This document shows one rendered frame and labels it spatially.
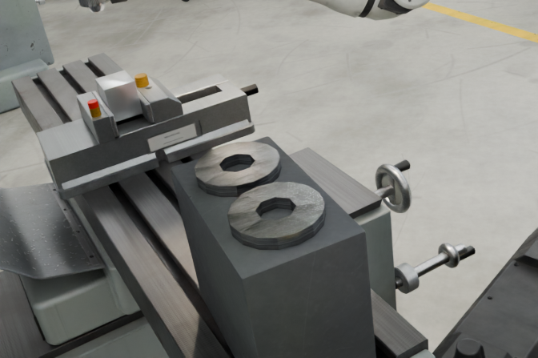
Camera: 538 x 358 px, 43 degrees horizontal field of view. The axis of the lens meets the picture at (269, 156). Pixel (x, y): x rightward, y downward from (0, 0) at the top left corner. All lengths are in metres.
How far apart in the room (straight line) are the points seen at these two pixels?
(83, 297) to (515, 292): 0.76
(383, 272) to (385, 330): 0.64
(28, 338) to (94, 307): 0.13
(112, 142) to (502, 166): 1.97
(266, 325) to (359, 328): 0.10
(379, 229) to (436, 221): 1.17
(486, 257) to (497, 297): 1.03
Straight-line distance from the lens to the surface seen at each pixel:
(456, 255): 1.52
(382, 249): 1.38
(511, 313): 1.30
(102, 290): 1.13
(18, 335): 1.23
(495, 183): 2.72
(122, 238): 1.00
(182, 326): 0.82
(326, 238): 0.60
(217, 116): 1.17
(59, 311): 1.13
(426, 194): 2.65
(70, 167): 1.12
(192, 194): 0.69
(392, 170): 1.50
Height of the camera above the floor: 1.48
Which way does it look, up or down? 30 degrees down
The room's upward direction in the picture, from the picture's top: 9 degrees counter-clockwise
